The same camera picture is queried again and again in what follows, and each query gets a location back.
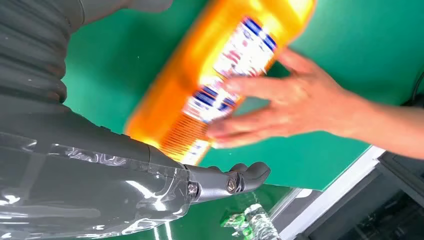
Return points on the green crumpled wrapper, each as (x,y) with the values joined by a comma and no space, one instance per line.
(236,222)

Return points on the green table mat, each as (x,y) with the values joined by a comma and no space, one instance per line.
(116,66)

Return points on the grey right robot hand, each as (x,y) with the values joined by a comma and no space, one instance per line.
(82,185)

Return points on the green belt conveyor table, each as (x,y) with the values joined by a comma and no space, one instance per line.
(331,195)

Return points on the clear plastic water bottle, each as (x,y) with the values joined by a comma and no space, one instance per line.
(260,222)

